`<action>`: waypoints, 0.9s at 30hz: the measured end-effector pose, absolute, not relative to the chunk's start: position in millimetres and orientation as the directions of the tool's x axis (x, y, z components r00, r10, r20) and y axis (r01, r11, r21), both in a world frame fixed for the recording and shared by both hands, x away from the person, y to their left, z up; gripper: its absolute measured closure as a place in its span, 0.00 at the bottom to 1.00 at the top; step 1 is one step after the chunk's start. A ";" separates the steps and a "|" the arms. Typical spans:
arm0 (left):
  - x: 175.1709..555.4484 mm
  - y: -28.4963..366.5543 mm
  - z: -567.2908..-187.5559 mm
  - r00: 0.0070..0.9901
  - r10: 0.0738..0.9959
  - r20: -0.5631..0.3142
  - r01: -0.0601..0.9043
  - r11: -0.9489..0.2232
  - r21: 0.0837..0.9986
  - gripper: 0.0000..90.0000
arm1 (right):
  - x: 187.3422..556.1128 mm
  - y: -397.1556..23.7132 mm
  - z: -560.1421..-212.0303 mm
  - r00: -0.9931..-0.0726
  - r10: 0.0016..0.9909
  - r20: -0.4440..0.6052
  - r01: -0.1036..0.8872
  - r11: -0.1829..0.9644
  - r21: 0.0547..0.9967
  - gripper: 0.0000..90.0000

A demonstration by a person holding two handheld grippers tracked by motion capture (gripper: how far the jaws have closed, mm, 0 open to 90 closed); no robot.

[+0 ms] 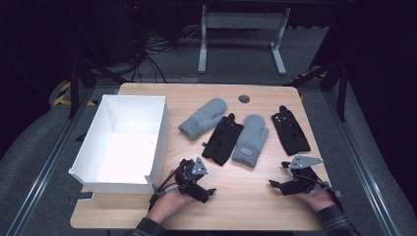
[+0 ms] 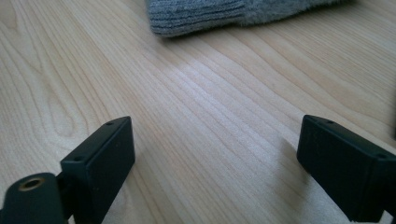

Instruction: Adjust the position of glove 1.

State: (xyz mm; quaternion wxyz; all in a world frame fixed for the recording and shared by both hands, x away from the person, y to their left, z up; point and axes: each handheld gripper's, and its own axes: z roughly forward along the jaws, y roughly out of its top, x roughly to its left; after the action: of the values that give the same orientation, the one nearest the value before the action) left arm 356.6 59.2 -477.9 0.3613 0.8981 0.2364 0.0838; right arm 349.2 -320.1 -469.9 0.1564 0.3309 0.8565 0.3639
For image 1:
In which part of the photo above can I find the plain grey mitten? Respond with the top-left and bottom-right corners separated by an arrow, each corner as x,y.
177,97 -> 228,142

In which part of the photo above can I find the aluminium floor rail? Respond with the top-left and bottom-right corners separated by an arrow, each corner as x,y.
322,90 -> 403,236
5,87 -> 96,236

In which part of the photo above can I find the left hand-held gripper cable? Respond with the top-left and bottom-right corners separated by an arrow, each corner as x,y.
148,162 -> 185,210

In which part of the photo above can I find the right hand-held gripper cable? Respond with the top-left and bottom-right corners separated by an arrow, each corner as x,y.
323,181 -> 344,210

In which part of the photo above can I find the bundle of black floor cables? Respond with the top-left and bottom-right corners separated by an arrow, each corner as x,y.
129,24 -> 205,84

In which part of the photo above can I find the white open box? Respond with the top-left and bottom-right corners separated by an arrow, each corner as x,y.
68,93 -> 171,195

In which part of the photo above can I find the person's left hand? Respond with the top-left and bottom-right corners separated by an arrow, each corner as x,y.
146,169 -> 197,225

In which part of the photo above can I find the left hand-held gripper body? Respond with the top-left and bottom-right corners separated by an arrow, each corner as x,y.
174,156 -> 209,199

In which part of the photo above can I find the person's right hand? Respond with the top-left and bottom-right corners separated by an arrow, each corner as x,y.
293,190 -> 336,213

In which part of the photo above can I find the grey metal desk frame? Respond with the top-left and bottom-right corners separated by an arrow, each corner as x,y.
197,4 -> 292,77

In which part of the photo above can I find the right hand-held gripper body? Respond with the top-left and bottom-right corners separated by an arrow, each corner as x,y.
281,154 -> 328,197

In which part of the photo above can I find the grey mitten with label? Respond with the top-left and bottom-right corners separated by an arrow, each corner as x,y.
231,113 -> 270,169

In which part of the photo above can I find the grey bracket on table edge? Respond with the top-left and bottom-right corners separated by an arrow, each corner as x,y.
66,191 -> 96,205

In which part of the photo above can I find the hand-held gripper cable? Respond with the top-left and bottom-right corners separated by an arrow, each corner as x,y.
148,162 -> 185,210
323,181 -> 344,210

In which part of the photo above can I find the black tripod stand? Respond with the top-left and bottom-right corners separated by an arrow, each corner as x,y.
283,58 -> 349,123
66,53 -> 130,121

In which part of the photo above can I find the black glove with silver print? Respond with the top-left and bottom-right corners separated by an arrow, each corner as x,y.
270,104 -> 312,156
201,112 -> 245,167

